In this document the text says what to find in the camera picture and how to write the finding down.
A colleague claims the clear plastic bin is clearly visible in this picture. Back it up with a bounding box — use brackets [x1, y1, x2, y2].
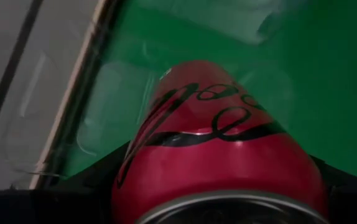
[72, 0, 307, 162]

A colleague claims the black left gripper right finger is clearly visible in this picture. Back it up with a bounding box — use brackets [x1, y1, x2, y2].
[308, 154, 357, 224]

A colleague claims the red cola can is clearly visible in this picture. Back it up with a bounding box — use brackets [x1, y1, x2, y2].
[110, 59, 330, 224]

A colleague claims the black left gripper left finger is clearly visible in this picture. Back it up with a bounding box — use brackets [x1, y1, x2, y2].
[0, 141, 130, 224]

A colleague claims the black metal table frame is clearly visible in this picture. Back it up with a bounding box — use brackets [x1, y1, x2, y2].
[38, 0, 126, 187]

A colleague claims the green table mat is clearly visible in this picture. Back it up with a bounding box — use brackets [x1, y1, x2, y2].
[57, 0, 357, 187]

